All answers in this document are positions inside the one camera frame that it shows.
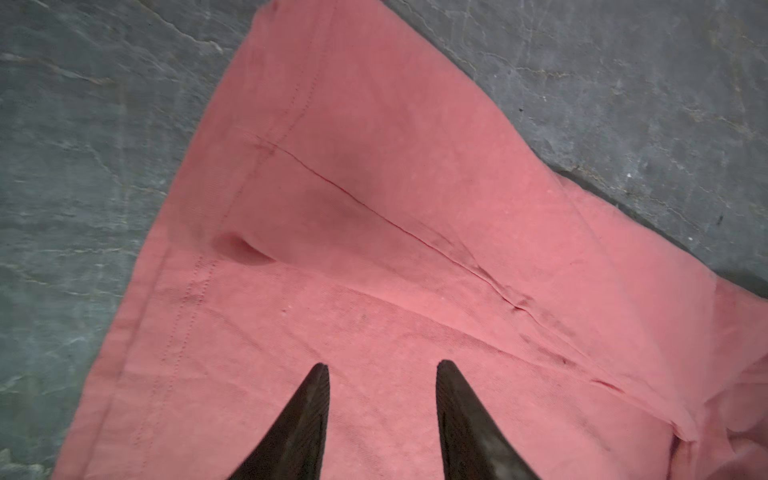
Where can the pink t shirt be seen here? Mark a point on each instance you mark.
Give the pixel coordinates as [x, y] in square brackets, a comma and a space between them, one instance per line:
[351, 198]

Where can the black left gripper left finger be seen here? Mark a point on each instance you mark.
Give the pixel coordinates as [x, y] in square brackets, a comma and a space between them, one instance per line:
[293, 447]

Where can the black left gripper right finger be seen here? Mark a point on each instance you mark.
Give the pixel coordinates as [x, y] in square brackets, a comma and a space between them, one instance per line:
[472, 445]

